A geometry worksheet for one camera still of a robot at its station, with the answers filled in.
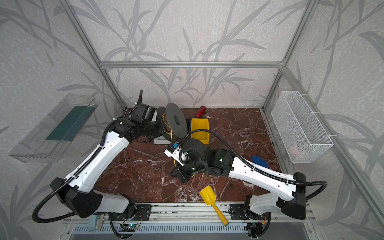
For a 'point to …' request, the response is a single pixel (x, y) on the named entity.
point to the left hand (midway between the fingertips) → (170, 124)
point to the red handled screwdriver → (201, 111)
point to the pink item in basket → (296, 150)
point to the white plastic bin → (161, 140)
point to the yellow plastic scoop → (209, 195)
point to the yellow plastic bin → (200, 124)
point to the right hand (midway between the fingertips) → (170, 170)
